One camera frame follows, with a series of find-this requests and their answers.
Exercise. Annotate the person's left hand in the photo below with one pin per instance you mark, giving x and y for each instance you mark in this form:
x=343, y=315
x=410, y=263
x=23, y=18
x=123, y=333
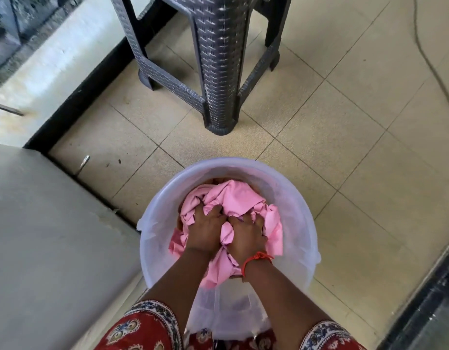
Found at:
x=204, y=231

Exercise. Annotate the person's right hand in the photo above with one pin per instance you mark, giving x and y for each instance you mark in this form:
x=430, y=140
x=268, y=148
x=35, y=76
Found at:
x=246, y=236

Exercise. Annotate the person's right fingers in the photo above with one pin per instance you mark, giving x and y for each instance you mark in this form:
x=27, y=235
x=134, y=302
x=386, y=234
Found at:
x=246, y=222

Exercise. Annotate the person's left fingers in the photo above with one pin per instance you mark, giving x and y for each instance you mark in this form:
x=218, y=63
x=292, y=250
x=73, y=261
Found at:
x=211, y=213

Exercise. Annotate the pink cloth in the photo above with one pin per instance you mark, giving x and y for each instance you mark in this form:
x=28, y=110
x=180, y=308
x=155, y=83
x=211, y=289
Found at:
x=235, y=204

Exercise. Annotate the person's left forearm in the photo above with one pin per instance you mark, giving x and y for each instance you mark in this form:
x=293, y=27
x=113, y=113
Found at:
x=175, y=277

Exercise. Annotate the person's right forearm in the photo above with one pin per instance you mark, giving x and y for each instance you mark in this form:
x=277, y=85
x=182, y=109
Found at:
x=283, y=302

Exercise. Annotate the red thread wristband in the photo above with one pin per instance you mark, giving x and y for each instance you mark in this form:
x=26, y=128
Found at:
x=256, y=259

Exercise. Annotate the translucent white plastic bucket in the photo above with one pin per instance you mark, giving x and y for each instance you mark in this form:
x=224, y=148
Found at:
x=293, y=229

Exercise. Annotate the red patterned dress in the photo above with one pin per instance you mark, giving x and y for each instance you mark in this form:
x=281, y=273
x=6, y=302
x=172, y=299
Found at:
x=144, y=328

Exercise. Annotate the metal door bolt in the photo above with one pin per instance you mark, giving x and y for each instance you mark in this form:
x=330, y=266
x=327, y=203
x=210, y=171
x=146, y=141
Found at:
x=82, y=164

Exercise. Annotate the dark grey plastic stool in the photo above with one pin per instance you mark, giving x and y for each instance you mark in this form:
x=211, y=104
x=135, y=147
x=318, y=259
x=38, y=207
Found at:
x=210, y=61

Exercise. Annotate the dark metal door frame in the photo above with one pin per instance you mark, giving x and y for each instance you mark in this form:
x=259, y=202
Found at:
x=425, y=302

